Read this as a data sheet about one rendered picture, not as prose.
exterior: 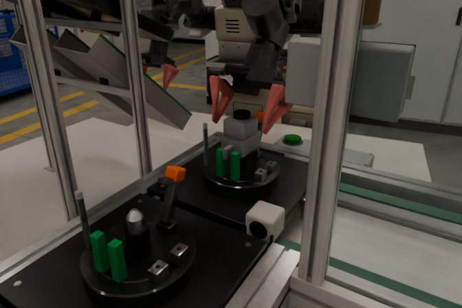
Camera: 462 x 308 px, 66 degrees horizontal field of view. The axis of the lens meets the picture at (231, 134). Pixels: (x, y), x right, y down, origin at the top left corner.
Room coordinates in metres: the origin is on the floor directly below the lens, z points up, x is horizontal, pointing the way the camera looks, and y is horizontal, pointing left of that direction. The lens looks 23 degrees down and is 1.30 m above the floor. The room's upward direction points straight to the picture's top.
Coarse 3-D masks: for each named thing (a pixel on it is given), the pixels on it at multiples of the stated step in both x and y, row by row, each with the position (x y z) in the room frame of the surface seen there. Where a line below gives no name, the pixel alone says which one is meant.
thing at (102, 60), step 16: (64, 32) 0.70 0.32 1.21; (64, 48) 0.65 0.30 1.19; (80, 48) 0.72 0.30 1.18; (96, 48) 0.61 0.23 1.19; (112, 48) 0.63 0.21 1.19; (80, 64) 0.68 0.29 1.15; (96, 64) 0.61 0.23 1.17; (112, 64) 0.63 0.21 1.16; (112, 80) 0.66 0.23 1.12; (128, 80) 0.65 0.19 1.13; (144, 80) 0.68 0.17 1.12; (160, 96) 0.70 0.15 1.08; (160, 112) 0.70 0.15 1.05; (176, 112) 0.73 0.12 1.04; (176, 128) 0.76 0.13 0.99
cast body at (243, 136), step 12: (228, 120) 0.55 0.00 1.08; (240, 120) 0.55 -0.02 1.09; (252, 120) 0.55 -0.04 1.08; (228, 132) 0.55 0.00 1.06; (240, 132) 0.54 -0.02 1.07; (252, 132) 0.55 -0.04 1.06; (228, 144) 0.54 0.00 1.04; (240, 144) 0.53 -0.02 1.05; (252, 144) 0.55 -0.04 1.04; (228, 156) 0.52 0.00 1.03; (240, 156) 0.53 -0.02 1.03
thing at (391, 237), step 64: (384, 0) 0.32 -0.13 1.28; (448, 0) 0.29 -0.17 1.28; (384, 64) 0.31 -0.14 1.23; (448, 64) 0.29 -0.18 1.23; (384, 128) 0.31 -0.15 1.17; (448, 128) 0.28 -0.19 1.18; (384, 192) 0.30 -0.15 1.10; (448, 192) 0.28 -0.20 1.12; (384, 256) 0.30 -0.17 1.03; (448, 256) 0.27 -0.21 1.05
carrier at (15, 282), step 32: (96, 224) 0.42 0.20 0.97; (128, 224) 0.34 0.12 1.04; (160, 224) 0.39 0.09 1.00; (192, 224) 0.42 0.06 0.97; (64, 256) 0.36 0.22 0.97; (96, 256) 0.31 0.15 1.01; (128, 256) 0.34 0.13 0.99; (160, 256) 0.34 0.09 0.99; (192, 256) 0.34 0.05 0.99; (224, 256) 0.36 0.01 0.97; (256, 256) 0.36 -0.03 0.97; (0, 288) 0.31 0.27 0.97; (32, 288) 0.31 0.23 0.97; (64, 288) 0.31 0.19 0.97; (96, 288) 0.29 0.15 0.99; (128, 288) 0.29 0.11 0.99; (160, 288) 0.29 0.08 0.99; (192, 288) 0.31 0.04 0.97; (224, 288) 0.31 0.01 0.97
